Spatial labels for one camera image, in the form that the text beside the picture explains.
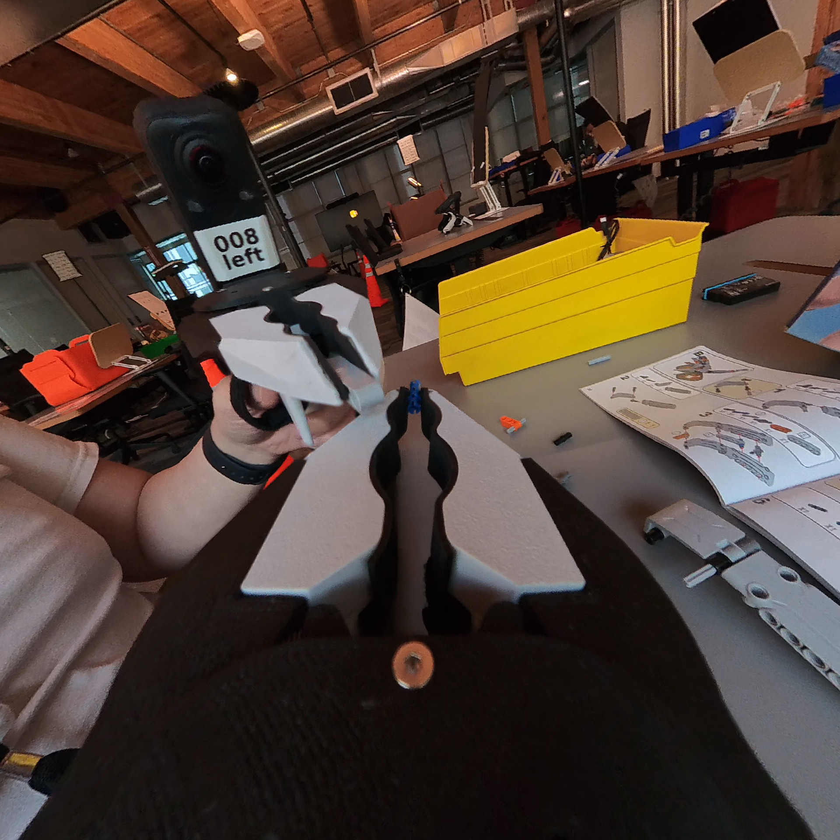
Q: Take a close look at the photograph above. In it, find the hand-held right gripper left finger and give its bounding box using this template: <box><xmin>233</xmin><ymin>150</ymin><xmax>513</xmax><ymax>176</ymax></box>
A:
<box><xmin>241</xmin><ymin>388</ymin><xmax>403</xmax><ymax>636</ymax></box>

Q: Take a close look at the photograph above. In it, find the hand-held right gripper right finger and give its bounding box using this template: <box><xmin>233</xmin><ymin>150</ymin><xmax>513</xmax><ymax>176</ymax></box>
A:
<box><xmin>427</xmin><ymin>387</ymin><xmax>587</xmax><ymax>634</ymax></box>

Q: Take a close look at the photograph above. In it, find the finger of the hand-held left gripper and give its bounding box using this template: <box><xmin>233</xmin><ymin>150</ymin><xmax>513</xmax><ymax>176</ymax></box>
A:
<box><xmin>292</xmin><ymin>282</ymin><xmax>386</xmax><ymax>416</ymax></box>
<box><xmin>209</xmin><ymin>307</ymin><xmax>352</xmax><ymax>408</ymax></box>

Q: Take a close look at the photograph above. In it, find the person's left forearm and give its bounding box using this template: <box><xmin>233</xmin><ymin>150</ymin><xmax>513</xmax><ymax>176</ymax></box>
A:
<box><xmin>72</xmin><ymin>453</ymin><xmax>277</xmax><ymax>583</ymax></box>

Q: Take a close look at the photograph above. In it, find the grey desk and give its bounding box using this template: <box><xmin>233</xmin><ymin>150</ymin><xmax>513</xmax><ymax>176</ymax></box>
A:
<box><xmin>381</xmin><ymin>217</ymin><xmax>840</xmax><ymax>840</ymax></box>

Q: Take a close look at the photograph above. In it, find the person's left hand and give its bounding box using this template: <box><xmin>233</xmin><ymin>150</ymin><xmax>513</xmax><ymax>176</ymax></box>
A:
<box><xmin>211</xmin><ymin>377</ymin><xmax>342</xmax><ymax>463</ymax></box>

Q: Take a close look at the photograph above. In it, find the white paper sheet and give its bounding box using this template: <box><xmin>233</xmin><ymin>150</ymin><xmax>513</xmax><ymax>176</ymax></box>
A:
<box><xmin>402</xmin><ymin>292</ymin><xmax>441</xmax><ymax>352</ymax></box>

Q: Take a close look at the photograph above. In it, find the black pole stand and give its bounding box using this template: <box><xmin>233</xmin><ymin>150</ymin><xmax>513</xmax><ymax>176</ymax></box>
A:
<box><xmin>554</xmin><ymin>0</ymin><xmax>588</xmax><ymax>227</ymax></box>
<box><xmin>209</xmin><ymin>77</ymin><xmax>304</xmax><ymax>271</ymax></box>

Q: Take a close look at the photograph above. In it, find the black wristband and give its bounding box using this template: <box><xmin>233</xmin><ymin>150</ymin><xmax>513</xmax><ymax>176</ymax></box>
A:
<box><xmin>201</xmin><ymin>423</ymin><xmax>283</xmax><ymax>487</ymax></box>

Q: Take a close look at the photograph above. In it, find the brown cardboard box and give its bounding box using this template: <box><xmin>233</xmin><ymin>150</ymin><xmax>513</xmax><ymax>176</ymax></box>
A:
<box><xmin>388</xmin><ymin>187</ymin><xmax>447</xmax><ymax>242</ymax></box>

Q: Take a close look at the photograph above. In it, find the idle hand-held gripper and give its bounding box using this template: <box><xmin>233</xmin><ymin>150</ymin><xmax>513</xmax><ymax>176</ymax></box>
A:
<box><xmin>436</xmin><ymin>192</ymin><xmax>473</xmax><ymax>235</ymax></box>

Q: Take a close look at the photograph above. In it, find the wooden table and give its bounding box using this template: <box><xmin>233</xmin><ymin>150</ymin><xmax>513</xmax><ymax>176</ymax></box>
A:
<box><xmin>374</xmin><ymin>203</ymin><xmax>544</xmax><ymax>277</ymax></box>

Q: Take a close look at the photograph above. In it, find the yellow plastic bin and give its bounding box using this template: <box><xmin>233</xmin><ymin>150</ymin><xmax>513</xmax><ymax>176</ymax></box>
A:
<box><xmin>436</xmin><ymin>218</ymin><xmax>710</xmax><ymax>387</ymax></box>

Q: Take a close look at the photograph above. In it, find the orange storage bin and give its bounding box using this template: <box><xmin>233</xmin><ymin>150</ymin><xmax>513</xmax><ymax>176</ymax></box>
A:
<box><xmin>20</xmin><ymin>325</ymin><xmax>132</xmax><ymax>408</ymax></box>

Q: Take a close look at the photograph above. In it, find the open instruction booklet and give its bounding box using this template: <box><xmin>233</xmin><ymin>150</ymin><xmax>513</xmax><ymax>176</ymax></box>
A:
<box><xmin>581</xmin><ymin>346</ymin><xmax>840</xmax><ymax>601</ymax></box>

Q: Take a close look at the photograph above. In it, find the grey toy panel assembly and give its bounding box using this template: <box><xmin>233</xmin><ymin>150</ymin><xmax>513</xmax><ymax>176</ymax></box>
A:
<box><xmin>643</xmin><ymin>499</ymin><xmax>840</xmax><ymax>690</ymax></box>

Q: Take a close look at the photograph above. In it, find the small black box blue stripe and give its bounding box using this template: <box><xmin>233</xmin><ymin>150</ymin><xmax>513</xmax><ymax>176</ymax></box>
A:
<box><xmin>702</xmin><ymin>272</ymin><xmax>782</xmax><ymax>305</ymax></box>

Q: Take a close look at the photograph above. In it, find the black foam microphone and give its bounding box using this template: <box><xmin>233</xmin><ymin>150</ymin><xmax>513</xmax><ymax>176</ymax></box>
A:
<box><xmin>0</xmin><ymin>747</ymin><xmax>80</xmax><ymax>796</ymax></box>

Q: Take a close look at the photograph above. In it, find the blue toy robot kit box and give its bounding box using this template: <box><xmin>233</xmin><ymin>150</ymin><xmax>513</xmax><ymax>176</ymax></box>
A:
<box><xmin>785</xmin><ymin>259</ymin><xmax>840</xmax><ymax>358</ymax></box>

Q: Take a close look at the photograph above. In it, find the brown wooden strip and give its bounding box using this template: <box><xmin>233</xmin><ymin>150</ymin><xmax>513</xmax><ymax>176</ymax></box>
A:
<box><xmin>750</xmin><ymin>259</ymin><xmax>834</xmax><ymax>277</ymax></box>

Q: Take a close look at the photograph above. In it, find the blue storage bin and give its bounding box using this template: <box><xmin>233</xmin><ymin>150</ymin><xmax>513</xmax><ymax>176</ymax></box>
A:
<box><xmin>663</xmin><ymin>108</ymin><xmax>739</xmax><ymax>153</ymax></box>

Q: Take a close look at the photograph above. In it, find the dark wall screen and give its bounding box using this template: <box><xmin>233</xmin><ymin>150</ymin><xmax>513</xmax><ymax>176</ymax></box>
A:
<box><xmin>315</xmin><ymin>190</ymin><xmax>383</xmax><ymax>250</ymax></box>

